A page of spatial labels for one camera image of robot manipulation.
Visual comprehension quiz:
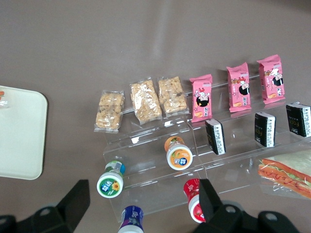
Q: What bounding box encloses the cream plastic tray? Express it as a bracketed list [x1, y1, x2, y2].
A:
[0, 85, 49, 181]

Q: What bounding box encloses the purple gum bottle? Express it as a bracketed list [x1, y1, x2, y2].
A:
[118, 205, 144, 233]

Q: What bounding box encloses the green gum bottle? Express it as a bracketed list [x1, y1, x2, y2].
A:
[96, 160, 126, 199]

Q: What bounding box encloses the pink cartoon snack pack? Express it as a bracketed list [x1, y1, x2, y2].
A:
[189, 74, 213, 123]
[226, 62, 252, 113]
[256, 54, 286, 105]

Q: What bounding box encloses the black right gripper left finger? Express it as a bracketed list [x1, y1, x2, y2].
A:
[0, 179, 91, 233]

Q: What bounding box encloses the clear acrylic tiered stand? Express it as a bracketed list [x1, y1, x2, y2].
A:
[186, 74, 311, 195]
[102, 106, 207, 223]

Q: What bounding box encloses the wrapped triangle sandwich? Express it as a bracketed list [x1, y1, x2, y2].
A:
[0, 90, 12, 109]
[257, 149, 311, 200]

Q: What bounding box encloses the clear-wrapped rice crispy bar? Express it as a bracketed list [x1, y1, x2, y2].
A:
[94, 90, 125, 133]
[157, 76, 190, 118]
[129, 77, 163, 125]

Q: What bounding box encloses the black tissue pack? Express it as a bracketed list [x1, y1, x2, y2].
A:
[285, 102, 311, 138]
[254, 112, 276, 148]
[205, 118, 226, 155]

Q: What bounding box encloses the red gum bottle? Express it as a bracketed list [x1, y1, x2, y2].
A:
[183, 178, 207, 224]

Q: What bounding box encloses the orange gum bottle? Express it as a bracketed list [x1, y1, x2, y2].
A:
[164, 136, 193, 171]

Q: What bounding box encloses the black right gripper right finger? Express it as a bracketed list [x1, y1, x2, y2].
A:
[193, 179, 301, 233]

